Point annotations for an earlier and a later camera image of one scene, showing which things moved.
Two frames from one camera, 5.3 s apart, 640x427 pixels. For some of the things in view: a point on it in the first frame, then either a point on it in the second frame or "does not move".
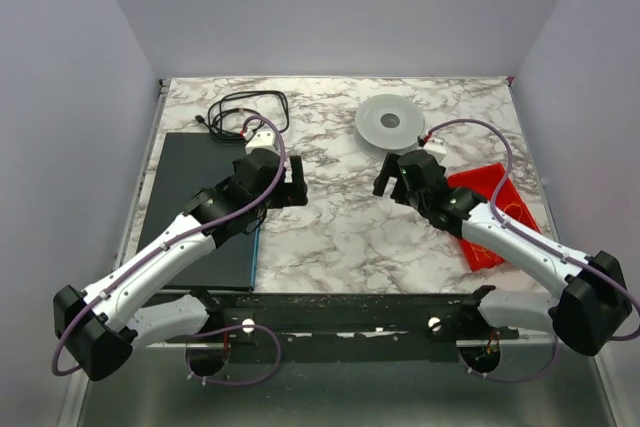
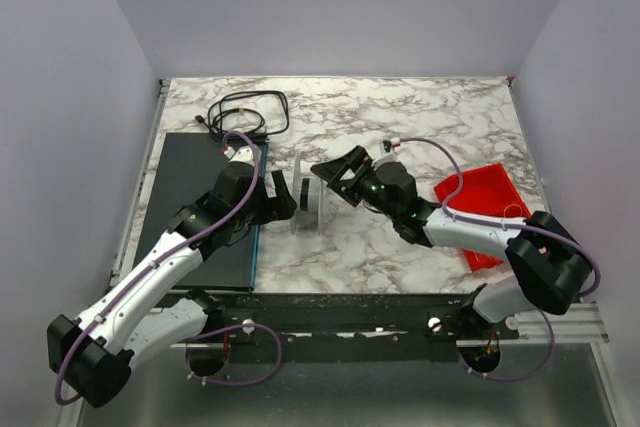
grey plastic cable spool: [388, 124] → [309, 196]
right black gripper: [396, 179] → [354, 179]
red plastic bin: [486, 180] does not move
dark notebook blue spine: [189, 162] does not move
